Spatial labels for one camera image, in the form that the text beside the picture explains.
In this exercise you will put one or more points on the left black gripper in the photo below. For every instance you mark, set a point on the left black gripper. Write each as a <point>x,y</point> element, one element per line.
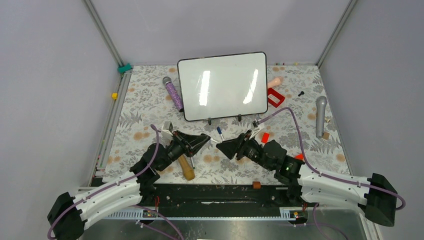
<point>196,142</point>

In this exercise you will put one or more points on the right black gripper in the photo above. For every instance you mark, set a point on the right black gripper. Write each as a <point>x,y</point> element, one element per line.
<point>238,145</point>

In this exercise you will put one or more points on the white whiteboard black frame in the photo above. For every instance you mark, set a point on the white whiteboard black frame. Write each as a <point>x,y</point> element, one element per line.
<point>223,86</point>

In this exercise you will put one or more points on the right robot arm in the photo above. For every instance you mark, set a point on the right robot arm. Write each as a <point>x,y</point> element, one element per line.
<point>373,196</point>

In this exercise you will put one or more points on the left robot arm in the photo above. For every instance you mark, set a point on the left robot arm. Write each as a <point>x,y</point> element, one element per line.
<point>71,215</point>

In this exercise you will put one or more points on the blue cap whiteboard marker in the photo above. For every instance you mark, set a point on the blue cap whiteboard marker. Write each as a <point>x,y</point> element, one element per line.
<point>220,133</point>

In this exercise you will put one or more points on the green cap whiteboard marker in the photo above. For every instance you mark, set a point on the green cap whiteboard marker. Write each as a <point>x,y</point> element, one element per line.
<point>192,162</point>

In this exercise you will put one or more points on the small red block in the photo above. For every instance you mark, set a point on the small red block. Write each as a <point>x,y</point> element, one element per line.
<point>265,137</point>

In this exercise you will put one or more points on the orange cylinder block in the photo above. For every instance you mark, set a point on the orange cylinder block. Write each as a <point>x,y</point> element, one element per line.
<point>256,185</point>

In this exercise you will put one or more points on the red rectangular tray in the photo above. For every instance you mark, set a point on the red rectangular tray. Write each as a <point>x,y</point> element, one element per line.
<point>274,98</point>

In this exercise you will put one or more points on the purple glitter microphone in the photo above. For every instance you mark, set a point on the purple glitter microphone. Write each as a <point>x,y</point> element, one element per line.
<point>172,91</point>

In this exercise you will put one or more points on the floral patterned table mat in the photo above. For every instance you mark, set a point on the floral patterned table mat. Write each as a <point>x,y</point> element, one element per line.
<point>148,103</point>

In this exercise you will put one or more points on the pink plastic toy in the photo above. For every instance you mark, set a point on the pink plastic toy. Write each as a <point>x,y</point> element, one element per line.
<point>277,81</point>

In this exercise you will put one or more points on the small yellow cube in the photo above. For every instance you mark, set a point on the small yellow cube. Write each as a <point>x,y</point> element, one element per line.
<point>114,96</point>

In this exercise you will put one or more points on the small wooden cube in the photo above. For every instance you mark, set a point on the small wooden cube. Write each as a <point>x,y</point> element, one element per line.
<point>326,135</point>

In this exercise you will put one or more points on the silver grey microphone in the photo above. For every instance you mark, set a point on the silver grey microphone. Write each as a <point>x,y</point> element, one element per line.
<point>321,103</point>

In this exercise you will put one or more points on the teal corner clip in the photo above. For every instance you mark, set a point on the teal corner clip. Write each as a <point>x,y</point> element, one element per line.
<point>124,68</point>

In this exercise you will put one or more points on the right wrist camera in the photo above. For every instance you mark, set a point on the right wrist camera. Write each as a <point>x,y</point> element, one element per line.
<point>257,126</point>

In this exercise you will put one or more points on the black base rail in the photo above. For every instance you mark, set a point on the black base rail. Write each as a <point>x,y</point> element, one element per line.
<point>220,201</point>

